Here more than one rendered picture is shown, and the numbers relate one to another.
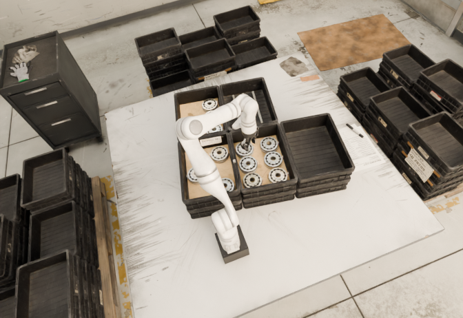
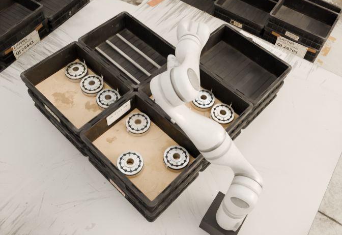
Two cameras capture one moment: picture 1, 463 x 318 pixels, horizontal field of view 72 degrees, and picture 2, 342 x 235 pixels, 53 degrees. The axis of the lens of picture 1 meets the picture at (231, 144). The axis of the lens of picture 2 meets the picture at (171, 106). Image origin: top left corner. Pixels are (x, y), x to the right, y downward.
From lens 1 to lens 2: 78 cm
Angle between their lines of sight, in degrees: 28
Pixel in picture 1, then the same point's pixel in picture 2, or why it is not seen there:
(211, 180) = (229, 145)
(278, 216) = not seen: hidden behind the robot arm
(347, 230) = (306, 134)
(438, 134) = (289, 16)
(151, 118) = not seen: outside the picture
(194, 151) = (190, 117)
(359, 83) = not seen: outside the picture
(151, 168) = (44, 194)
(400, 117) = (246, 13)
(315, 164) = (244, 84)
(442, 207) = not seen: hidden behind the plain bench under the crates
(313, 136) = (220, 56)
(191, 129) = (193, 83)
